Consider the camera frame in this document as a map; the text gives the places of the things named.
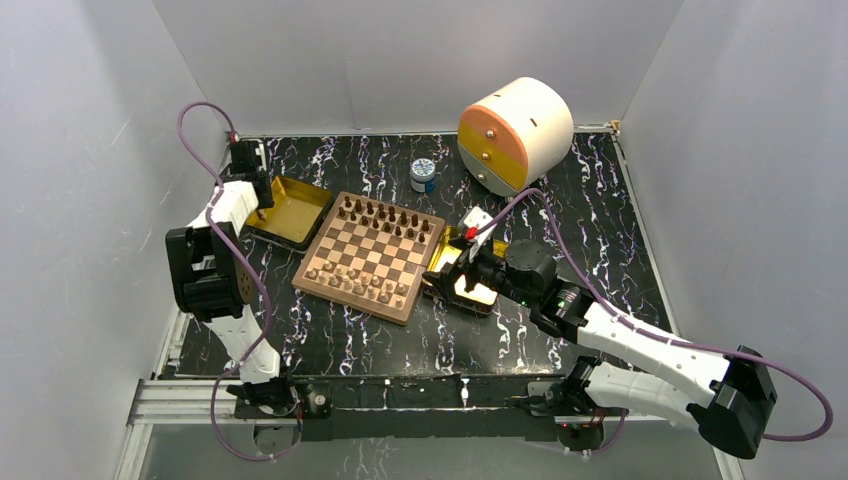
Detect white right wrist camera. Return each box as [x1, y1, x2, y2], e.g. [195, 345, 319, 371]
[459, 206, 494, 262]

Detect small blue white jar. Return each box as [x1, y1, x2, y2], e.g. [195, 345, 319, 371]
[410, 158, 436, 193]

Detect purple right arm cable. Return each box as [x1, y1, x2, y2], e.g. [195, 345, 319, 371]
[463, 188, 835, 458]

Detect row of dark chess pieces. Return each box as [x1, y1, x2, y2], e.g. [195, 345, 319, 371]
[326, 193, 443, 243]

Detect round pastel drawer cabinet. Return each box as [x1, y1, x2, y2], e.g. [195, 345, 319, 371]
[457, 77, 574, 197]

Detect aluminium front rail frame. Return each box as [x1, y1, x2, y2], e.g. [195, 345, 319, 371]
[115, 374, 747, 480]

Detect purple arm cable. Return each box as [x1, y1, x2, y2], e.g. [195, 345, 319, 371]
[463, 188, 835, 458]
[176, 101, 303, 463]

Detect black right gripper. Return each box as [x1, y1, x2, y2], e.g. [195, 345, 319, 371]
[421, 235, 536, 309]

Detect wooden chess board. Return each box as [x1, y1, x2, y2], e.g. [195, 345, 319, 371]
[292, 192, 445, 326]

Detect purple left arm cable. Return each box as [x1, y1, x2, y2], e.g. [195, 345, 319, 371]
[176, 101, 303, 463]

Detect gold tin with white pieces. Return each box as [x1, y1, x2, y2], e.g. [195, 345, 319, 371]
[246, 176, 335, 253]

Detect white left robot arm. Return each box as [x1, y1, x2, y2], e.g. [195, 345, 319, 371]
[165, 139, 299, 416]

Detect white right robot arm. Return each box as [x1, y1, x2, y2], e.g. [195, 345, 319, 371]
[423, 237, 777, 459]

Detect empty gold square tin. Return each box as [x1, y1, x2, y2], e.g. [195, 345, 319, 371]
[426, 226, 499, 317]

